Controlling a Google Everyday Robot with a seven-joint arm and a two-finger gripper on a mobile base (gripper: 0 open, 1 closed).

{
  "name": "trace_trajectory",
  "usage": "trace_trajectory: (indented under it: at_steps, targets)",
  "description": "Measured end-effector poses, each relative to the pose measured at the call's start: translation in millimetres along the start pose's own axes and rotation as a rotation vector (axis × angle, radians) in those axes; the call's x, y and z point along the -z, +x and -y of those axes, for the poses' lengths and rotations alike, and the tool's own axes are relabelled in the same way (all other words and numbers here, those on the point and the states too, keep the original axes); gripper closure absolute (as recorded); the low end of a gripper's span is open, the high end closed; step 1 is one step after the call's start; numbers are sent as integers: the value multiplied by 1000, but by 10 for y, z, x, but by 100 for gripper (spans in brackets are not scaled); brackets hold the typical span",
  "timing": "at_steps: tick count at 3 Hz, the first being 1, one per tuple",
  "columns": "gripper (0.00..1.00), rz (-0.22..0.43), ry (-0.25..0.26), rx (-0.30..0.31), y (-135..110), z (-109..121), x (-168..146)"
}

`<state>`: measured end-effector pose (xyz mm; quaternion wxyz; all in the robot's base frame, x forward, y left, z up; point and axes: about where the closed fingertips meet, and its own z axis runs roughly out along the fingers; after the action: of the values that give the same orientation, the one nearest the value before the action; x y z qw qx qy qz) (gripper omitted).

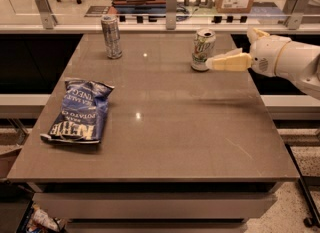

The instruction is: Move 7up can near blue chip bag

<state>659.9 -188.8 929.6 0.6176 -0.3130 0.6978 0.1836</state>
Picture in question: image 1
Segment middle metal glass post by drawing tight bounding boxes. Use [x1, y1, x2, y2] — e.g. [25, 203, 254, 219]
[166, 0, 177, 30]

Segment blue chip bag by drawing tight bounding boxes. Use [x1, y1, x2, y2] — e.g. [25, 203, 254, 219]
[40, 79, 114, 144]

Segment snack bags in bin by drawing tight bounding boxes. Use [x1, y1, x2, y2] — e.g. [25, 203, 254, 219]
[25, 206, 67, 233]

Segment metal glass post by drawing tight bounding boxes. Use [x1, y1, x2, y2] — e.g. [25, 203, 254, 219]
[34, 0, 57, 29]
[166, 0, 177, 30]
[283, 0, 315, 30]

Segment white green 7up can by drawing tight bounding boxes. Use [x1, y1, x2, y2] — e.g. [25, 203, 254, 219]
[191, 28, 216, 72]

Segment left metal glass post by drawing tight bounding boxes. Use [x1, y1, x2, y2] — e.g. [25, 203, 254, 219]
[34, 0, 57, 29]

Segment grey drawer front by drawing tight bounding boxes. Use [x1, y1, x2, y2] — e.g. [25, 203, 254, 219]
[33, 193, 276, 219]

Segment tall silver blue can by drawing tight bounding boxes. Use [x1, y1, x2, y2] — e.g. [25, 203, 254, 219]
[101, 15, 122, 59]

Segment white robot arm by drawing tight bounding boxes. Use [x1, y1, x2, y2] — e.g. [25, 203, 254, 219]
[205, 28, 320, 99]

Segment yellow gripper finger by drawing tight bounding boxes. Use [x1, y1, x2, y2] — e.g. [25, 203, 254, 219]
[247, 28, 270, 44]
[205, 48, 252, 72]

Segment right metal glass post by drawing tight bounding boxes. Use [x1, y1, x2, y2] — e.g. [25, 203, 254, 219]
[283, 0, 315, 30]

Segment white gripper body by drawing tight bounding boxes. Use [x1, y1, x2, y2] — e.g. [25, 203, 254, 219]
[250, 35, 291, 77]

